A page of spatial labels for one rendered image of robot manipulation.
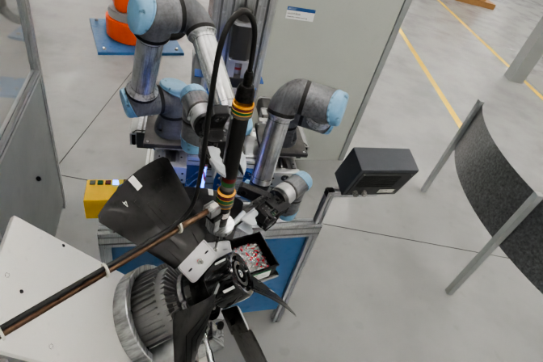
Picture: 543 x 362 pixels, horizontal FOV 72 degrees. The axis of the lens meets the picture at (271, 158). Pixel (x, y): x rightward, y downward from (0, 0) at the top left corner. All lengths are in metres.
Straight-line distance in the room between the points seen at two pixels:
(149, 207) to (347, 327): 1.80
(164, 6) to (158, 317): 0.85
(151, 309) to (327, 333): 1.58
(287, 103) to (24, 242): 0.78
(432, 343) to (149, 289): 2.03
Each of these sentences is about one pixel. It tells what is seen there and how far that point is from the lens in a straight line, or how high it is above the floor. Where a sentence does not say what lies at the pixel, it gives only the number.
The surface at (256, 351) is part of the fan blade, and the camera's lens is 1.00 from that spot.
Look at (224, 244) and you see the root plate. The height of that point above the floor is 1.19.
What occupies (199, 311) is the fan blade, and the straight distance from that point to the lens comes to 0.76.
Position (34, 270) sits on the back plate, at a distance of 0.91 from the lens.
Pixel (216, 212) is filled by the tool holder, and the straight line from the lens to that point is 0.88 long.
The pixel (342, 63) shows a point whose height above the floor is 0.96.
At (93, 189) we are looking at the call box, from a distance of 1.38.
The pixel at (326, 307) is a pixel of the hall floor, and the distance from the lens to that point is 2.49.
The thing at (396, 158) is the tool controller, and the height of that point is 1.24.
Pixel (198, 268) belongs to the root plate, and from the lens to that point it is 0.96.
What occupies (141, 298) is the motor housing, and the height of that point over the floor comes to 1.16.
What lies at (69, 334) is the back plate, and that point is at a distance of 0.92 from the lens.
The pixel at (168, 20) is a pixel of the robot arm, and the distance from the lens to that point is 1.22.
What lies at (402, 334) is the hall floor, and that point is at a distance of 2.62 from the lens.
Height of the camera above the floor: 2.03
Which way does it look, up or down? 38 degrees down
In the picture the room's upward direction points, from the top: 15 degrees clockwise
